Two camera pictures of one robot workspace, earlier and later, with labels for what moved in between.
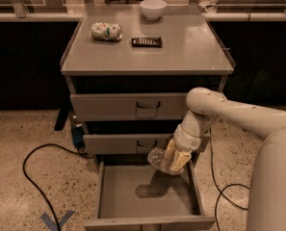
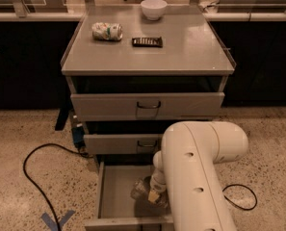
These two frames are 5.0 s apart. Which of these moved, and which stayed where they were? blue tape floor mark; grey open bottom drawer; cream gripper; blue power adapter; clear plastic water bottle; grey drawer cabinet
Moved: cream gripper; clear plastic water bottle
Stayed: grey drawer cabinet; blue power adapter; grey open bottom drawer; blue tape floor mark
